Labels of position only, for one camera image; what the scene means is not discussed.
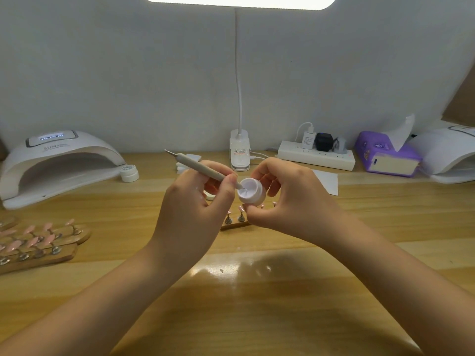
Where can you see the stack of white cotton pads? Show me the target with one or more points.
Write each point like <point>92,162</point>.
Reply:
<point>185,161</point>

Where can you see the grey plug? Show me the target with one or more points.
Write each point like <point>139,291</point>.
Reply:
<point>341,145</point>

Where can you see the wooden nail holder strip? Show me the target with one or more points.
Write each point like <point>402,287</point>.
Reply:
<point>236,223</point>

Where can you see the grey dotting pen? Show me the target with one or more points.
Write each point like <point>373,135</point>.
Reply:
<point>193,164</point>

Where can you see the white paper sheet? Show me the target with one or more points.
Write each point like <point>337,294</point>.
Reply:
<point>328,181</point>

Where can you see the white desk lamp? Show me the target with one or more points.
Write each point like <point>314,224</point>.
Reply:
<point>240,152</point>

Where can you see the person's left forearm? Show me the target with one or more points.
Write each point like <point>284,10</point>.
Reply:
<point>74,315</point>

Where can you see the white gel jar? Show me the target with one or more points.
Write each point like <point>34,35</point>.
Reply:
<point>251,191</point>

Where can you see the brown wooden board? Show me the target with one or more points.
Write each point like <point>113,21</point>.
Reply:
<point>460,100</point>

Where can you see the wooden stands with pink nails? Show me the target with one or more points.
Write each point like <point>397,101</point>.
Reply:
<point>37,244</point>

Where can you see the purple tissue box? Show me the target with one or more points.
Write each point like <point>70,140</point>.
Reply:
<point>373,154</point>

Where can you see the white tissue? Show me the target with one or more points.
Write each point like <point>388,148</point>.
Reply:
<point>401,133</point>

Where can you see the person's left hand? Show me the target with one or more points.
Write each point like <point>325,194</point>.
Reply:
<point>187,222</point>

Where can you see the black plug adapter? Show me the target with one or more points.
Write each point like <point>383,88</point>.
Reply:
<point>324,141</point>

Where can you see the person's right hand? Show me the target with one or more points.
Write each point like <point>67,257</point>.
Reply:
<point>304,204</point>

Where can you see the white power strip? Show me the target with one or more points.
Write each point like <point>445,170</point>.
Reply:
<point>316,155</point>

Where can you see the person's right forearm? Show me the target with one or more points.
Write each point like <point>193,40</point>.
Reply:
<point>415,293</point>

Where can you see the white charger plug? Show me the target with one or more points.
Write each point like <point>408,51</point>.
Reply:
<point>308,138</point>

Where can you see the small closed white jar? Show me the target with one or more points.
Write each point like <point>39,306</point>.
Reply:
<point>129,173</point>

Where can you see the white nail lamp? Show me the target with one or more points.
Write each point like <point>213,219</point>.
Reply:
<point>58,159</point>
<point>445,153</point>

